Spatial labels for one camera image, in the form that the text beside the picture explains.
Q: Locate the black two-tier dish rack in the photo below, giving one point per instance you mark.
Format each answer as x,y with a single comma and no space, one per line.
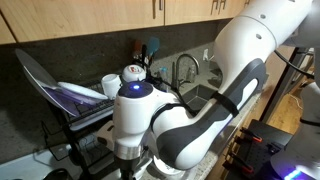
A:
89,116

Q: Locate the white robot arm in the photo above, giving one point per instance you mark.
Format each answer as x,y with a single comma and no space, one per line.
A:
240,50

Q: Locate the grey sink basin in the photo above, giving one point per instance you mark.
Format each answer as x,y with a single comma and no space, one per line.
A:
197,97

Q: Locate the steel sink faucet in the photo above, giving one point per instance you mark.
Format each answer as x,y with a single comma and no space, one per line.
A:
180,69

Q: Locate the clear soap dispenser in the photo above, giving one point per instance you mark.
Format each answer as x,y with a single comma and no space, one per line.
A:
190,77

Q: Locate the red spatula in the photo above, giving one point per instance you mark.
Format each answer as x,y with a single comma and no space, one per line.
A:
137,50

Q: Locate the white mug upper rack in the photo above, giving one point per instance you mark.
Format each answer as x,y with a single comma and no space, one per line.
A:
111,83

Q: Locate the blue dish soap bottle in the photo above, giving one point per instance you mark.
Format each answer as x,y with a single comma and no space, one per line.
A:
163,75

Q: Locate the white bowl snowflake pattern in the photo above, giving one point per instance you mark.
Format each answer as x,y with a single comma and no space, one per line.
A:
164,168

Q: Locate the teal spatula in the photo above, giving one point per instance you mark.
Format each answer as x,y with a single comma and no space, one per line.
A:
152,47

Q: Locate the large white plate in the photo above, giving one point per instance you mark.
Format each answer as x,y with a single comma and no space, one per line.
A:
37,75

